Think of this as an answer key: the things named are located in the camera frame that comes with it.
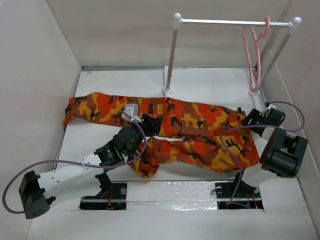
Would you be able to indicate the orange camouflage trousers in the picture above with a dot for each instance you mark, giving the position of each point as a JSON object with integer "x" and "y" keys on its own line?
{"x": 206, "y": 135}

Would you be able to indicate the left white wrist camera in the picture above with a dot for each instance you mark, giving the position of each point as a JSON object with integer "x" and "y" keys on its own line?
{"x": 130, "y": 113}

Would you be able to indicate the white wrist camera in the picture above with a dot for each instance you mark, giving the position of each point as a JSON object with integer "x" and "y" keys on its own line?
{"x": 268, "y": 107}
{"x": 130, "y": 113}

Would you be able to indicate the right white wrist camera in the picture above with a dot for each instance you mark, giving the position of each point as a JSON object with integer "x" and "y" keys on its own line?
{"x": 268, "y": 107}

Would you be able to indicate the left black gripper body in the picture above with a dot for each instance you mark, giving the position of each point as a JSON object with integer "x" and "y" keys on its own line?
{"x": 141, "y": 135}

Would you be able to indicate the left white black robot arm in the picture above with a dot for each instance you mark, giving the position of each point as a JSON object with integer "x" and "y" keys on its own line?
{"x": 41, "y": 191}

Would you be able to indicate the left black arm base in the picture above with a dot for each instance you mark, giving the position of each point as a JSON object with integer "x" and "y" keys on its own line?
{"x": 111, "y": 197}

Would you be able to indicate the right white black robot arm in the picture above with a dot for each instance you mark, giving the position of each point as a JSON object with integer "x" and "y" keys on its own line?
{"x": 283, "y": 154}

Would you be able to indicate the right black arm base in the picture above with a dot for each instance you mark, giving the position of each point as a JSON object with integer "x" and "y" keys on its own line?
{"x": 235, "y": 194}

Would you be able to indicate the white metal clothes rack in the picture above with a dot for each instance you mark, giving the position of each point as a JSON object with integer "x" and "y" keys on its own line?
{"x": 234, "y": 44}

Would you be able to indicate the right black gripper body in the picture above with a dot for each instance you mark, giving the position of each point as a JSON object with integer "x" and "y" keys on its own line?
{"x": 257, "y": 118}

